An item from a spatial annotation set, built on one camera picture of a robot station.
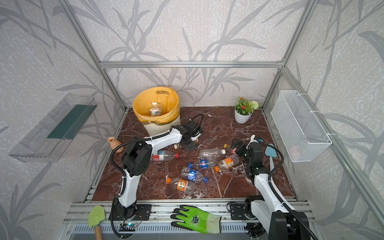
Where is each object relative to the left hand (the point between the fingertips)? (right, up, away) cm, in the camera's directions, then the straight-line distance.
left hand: (190, 138), depth 97 cm
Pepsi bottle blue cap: (+8, -13, -12) cm, 20 cm away
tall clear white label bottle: (-22, +18, -6) cm, 29 cm away
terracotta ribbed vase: (-45, -3, -8) cm, 46 cm away
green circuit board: (-29, -40, -25) cm, 56 cm away
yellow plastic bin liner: (-16, +27, 0) cm, 31 cm away
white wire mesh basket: (+49, +9, -33) cm, 60 cm away
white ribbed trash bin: (-21, +6, -11) cm, 24 cm away
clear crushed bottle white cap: (+13, -9, -6) cm, 17 cm away
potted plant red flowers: (+36, +19, +3) cm, 41 cm away
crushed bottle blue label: (+3, -19, -14) cm, 24 cm away
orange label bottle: (+22, -13, -11) cm, 28 cm away
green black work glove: (+2, -35, -26) cm, 44 cm away
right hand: (+28, +1, -11) cm, 30 cm away
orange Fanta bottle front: (-3, -22, -20) cm, 30 cm away
